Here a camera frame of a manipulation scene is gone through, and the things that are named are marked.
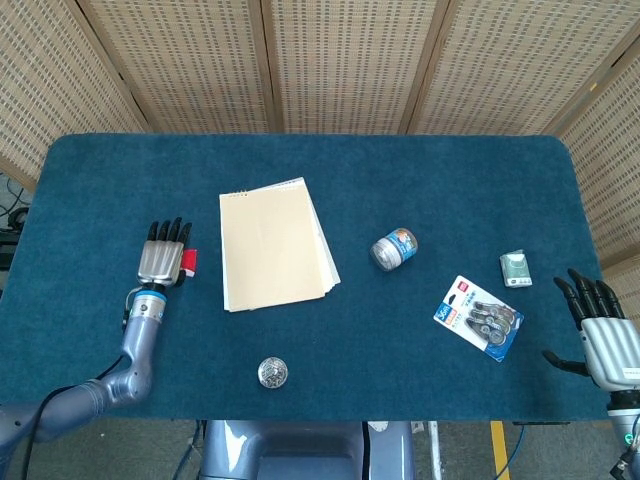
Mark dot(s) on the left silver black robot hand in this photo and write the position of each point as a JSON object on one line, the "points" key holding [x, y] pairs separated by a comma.
{"points": [[159, 260]]}

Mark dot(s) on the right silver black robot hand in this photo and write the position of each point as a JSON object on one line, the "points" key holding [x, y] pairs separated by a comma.
{"points": [[612, 350]]}

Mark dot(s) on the shiny silver ball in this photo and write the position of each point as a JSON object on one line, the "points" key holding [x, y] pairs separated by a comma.
{"points": [[273, 372]]}

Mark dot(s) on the blue carpet table mat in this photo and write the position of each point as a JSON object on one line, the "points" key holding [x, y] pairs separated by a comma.
{"points": [[350, 175]]}

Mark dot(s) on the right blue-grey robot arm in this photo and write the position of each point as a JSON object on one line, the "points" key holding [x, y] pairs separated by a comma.
{"points": [[627, 430]]}

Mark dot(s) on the woven bamboo screen panel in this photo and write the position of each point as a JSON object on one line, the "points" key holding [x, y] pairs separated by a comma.
{"points": [[50, 90], [190, 65], [515, 65], [615, 165], [350, 65]]}

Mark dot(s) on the small green white box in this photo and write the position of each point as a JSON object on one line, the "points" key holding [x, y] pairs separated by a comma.
{"points": [[516, 270]]}

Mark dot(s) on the clear jar with blue label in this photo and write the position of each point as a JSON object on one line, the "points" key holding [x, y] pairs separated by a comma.
{"points": [[392, 250]]}

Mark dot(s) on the correction tape blister pack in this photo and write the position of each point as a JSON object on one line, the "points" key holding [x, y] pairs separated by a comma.
{"points": [[475, 317]]}

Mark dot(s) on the beige paper notepad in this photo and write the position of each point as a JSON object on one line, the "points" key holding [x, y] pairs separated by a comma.
{"points": [[272, 250]]}

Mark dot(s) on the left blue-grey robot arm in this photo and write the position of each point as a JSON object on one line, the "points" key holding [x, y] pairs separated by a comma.
{"points": [[137, 345]]}

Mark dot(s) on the blue-grey robot torso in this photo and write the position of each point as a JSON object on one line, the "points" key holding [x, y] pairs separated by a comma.
{"points": [[300, 450]]}

